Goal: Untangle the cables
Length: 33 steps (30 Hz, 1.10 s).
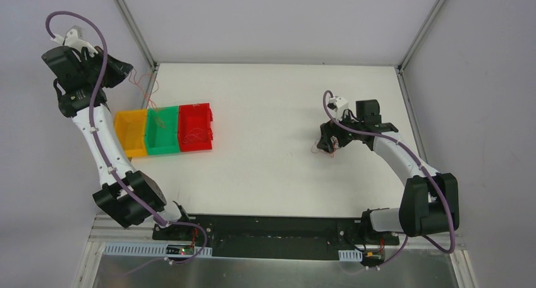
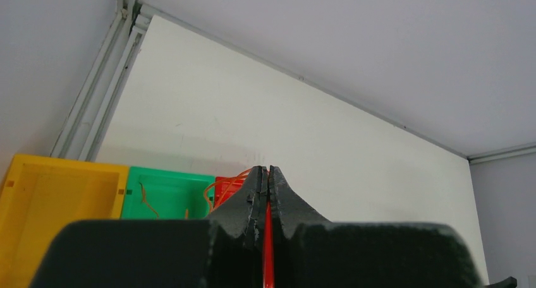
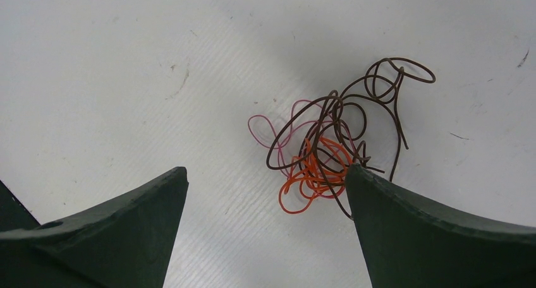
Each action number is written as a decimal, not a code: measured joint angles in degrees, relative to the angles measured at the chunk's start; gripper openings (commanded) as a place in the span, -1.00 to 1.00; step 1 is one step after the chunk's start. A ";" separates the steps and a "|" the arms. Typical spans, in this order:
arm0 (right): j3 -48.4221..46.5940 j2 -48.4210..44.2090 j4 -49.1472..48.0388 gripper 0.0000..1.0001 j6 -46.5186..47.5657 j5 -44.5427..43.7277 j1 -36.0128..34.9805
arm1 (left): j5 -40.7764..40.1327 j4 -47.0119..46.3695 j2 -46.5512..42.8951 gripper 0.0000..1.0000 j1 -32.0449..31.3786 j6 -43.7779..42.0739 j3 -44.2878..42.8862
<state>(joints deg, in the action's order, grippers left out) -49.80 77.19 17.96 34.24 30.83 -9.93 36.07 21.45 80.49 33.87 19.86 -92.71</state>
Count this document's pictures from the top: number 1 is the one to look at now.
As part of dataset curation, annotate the controller circuit board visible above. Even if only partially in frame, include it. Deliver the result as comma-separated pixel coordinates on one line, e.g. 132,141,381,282
361,253,384,268
166,244,195,256

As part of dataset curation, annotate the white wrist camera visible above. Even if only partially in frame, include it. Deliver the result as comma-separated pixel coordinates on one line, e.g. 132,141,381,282
51,26,98,57
327,96,349,121

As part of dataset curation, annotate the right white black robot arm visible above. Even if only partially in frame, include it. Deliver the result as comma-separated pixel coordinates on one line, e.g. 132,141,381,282
317,95,460,244

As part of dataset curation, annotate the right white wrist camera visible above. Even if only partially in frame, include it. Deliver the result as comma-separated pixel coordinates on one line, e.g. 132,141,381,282
327,96,349,121

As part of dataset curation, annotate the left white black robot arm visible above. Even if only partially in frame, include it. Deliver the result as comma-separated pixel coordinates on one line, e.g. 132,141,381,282
42,45,193,241

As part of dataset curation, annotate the red orange cable bundle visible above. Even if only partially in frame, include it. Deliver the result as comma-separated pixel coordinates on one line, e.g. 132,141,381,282
310,136,341,159

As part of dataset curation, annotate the left white slotted cable duct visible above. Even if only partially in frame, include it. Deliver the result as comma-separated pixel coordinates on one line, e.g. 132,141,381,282
103,243,212,259

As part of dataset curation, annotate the aluminium frame rail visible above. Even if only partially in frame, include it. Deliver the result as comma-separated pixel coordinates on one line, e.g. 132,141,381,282
88,214,466,251

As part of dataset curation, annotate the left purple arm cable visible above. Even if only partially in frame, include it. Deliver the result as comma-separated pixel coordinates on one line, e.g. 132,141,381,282
45,11,209,267

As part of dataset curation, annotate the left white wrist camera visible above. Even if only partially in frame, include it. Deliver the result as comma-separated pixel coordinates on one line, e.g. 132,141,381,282
51,26,98,57

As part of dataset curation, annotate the right controller circuit board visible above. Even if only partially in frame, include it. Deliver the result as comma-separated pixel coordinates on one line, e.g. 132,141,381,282
361,253,384,268

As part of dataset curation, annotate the left controller circuit board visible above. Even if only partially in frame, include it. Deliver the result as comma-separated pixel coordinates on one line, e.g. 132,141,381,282
166,244,195,256

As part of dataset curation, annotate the yellow plastic bin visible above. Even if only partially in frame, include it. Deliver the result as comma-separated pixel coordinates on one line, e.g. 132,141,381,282
114,109,148,158

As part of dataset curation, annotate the red plastic bin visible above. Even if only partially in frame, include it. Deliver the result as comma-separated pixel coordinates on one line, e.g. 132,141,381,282
178,103,213,152

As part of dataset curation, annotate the green plastic bin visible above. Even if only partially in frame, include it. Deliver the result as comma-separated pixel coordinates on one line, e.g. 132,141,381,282
144,105,180,155

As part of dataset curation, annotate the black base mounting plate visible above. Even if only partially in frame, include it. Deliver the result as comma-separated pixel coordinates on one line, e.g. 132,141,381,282
152,214,399,260

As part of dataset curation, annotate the right white slotted cable duct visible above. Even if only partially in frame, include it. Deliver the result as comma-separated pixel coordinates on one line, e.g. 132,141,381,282
338,249,363,262

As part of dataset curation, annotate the white slotted cable duct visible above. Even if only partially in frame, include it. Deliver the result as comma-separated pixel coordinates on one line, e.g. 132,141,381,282
103,243,212,259
338,249,363,262

